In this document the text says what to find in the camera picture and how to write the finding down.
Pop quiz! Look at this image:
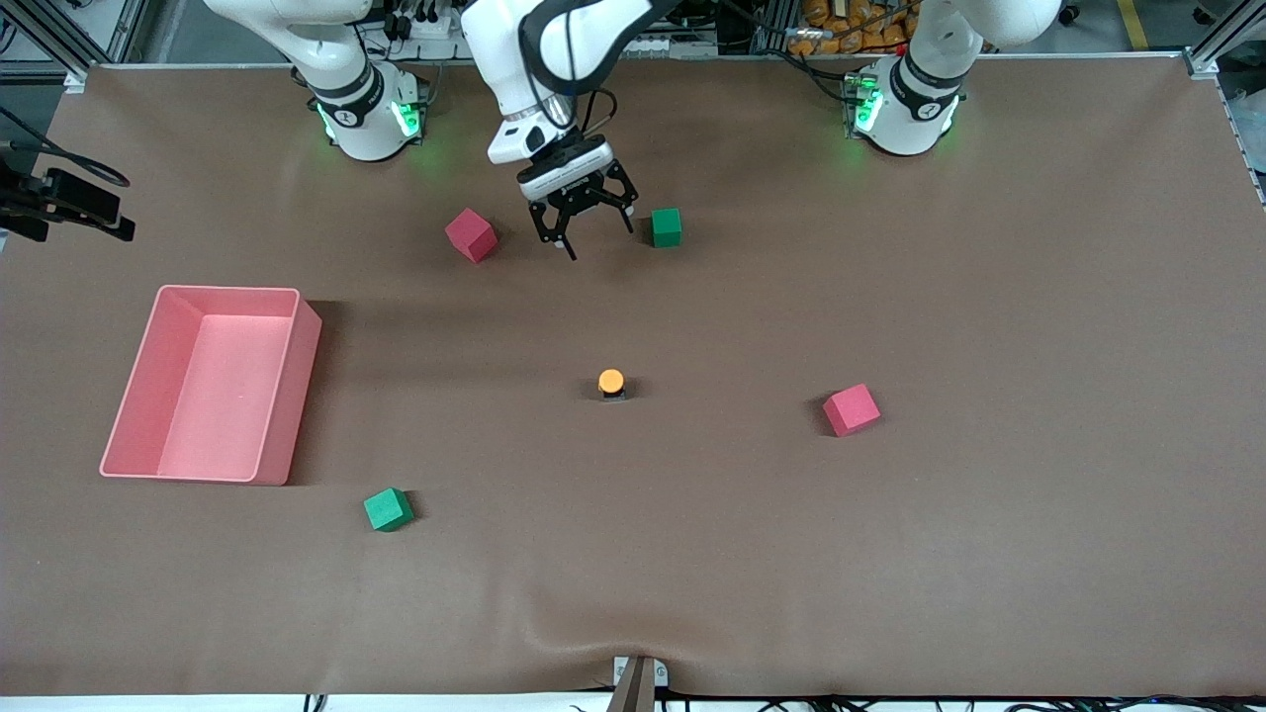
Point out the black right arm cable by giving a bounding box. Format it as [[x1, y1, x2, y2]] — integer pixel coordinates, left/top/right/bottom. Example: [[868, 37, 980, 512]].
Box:
[[0, 104, 132, 189]]

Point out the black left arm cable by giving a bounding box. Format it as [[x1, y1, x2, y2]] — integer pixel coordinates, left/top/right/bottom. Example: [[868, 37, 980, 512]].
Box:
[[534, 0, 926, 144]]

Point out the brown table mat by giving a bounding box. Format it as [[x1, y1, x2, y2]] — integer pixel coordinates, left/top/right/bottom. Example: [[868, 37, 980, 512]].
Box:
[[0, 54, 1266, 699]]

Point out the pink plastic bin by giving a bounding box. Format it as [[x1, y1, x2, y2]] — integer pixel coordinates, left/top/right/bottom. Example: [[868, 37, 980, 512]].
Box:
[[99, 285, 323, 487]]

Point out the pink foam cube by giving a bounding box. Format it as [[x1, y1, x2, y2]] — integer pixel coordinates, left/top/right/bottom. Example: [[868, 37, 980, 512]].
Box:
[[822, 383, 882, 438], [444, 208, 498, 264]]

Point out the orange packaged goods pile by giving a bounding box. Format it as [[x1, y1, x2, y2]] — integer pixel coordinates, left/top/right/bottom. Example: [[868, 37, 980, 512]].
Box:
[[791, 0, 916, 57]]

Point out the white power strip with plugs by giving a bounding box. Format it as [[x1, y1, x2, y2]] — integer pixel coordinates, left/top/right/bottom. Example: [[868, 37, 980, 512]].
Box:
[[381, 0, 466, 43]]

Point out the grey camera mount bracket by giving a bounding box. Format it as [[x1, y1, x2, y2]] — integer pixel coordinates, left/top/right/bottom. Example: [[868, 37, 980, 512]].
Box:
[[612, 655, 670, 712]]

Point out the aluminium frame strut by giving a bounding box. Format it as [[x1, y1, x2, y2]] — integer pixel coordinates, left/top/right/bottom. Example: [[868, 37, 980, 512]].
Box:
[[1182, 0, 1266, 70], [0, 0, 149, 82]]

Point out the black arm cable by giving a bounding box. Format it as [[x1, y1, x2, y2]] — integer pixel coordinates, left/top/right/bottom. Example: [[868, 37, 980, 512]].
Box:
[[534, 0, 926, 144], [0, 104, 132, 189]]

